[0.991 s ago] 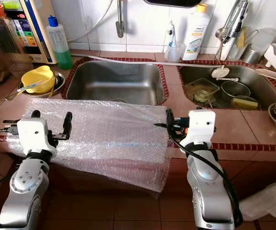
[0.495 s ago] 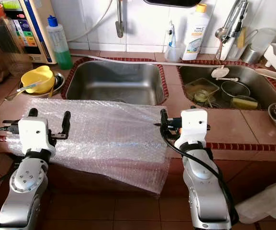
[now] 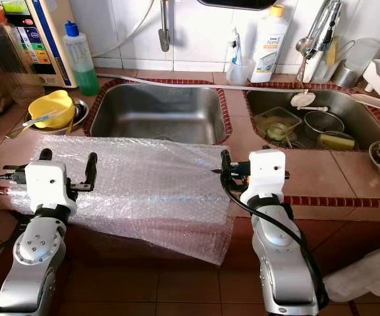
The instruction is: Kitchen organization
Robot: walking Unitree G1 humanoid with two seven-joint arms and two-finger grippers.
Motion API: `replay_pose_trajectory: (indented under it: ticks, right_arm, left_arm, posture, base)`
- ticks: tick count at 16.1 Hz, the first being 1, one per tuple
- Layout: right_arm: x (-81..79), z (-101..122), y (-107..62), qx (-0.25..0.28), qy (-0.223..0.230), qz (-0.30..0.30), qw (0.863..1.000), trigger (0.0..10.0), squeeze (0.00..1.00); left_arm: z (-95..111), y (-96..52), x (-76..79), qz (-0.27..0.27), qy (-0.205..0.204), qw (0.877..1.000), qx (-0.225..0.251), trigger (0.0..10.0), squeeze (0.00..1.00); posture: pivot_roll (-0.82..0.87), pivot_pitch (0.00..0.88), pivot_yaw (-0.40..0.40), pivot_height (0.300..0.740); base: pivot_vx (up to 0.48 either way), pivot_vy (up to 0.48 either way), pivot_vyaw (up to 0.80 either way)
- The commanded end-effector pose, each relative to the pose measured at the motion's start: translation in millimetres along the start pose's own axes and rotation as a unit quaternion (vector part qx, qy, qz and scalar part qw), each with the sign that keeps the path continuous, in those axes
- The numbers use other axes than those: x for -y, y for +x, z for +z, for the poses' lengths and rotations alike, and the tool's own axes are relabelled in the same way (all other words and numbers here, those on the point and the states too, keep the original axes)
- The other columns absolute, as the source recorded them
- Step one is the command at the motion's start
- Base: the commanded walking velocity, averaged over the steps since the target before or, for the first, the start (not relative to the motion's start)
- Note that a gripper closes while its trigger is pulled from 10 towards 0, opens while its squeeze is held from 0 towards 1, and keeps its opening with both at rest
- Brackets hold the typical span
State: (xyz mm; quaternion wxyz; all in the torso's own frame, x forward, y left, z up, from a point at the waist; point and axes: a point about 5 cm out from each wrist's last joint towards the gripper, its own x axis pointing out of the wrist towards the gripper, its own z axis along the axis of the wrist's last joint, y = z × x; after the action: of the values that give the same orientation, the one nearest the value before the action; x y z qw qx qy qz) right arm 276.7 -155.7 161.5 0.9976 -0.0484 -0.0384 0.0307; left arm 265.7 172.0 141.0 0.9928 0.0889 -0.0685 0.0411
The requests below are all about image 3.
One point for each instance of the white detergent bottle yellow cap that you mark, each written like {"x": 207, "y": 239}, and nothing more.
{"x": 269, "y": 46}

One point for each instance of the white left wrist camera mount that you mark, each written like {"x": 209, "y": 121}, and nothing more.
{"x": 48, "y": 184}

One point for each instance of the steel spoon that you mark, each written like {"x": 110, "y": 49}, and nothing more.
{"x": 17, "y": 131}

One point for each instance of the black pan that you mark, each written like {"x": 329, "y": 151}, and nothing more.
{"x": 236, "y": 3}

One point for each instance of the clear jar orange lid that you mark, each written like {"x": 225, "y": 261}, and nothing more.
{"x": 5, "y": 56}

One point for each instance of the clear square food container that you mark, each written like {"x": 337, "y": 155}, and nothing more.
{"x": 278, "y": 122}

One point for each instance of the yellow sponge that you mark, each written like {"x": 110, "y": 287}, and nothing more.
{"x": 336, "y": 140}

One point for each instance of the yellow plastic cup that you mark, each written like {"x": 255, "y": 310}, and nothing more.
{"x": 50, "y": 108}

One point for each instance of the green soap bottle blue cap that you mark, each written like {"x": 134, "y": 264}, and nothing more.
{"x": 81, "y": 66}

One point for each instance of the beige water purifier appliance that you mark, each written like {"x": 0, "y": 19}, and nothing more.
{"x": 41, "y": 39}

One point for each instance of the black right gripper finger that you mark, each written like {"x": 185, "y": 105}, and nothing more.
{"x": 226, "y": 168}

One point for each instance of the clear bubble wrap sheet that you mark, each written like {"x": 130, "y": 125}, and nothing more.
{"x": 150, "y": 191}

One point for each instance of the clear plastic cup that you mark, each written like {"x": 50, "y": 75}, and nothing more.
{"x": 238, "y": 72}

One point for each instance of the small steel pot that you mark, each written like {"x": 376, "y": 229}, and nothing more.
{"x": 325, "y": 124}

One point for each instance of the shallow steel bowl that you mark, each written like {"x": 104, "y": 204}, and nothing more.
{"x": 81, "y": 112}

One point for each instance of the white toothpaste tube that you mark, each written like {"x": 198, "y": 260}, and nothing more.
{"x": 236, "y": 46}

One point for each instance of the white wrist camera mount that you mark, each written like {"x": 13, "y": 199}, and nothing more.
{"x": 48, "y": 184}
{"x": 265, "y": 174}

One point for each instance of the steel utensil cup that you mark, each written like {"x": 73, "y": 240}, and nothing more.
{"x": 344, "y": 76}

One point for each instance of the chrome sink faucet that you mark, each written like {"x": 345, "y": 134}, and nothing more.
{"x": 321, "y": 33}

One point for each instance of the white plastic pipe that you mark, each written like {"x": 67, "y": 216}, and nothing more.
{"x": 183, "y": 83}

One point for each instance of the steel sink basin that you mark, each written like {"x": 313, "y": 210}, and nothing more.
{"x": 160, "y": 112}
{"x": 361, "y": 118}

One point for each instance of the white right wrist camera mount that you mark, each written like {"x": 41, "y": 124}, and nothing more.
{"x": 265, "y": 174}

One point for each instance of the translucent plastic cup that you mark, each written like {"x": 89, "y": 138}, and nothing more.
{"x": 362, "y": 52}

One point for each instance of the grey hanging tap nozzle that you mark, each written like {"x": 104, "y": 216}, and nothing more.
{"x": 163, "y": 26}

